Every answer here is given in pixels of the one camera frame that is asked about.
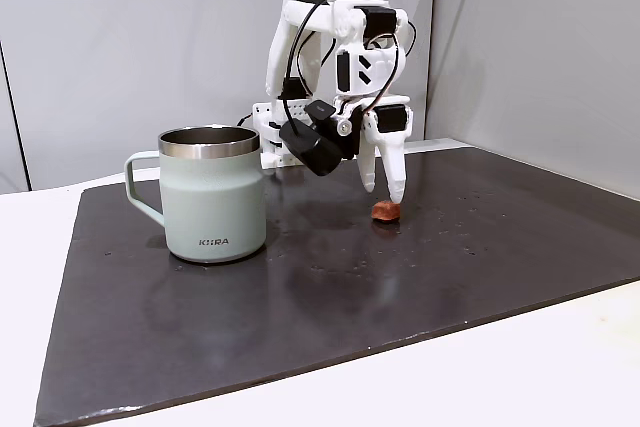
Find red cube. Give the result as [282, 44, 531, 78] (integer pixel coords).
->
[370, 199, 402, 224]

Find black glossy mat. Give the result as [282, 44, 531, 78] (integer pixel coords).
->
[33, 145, 640, 427]

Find pale green steel mug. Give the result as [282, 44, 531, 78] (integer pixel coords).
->
[123, 125, 268, 265]

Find black camera box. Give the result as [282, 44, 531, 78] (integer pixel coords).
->
[278, 98, 362, 178]

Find black camera cable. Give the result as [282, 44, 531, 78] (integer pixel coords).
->
[278, 0, 347, 141]

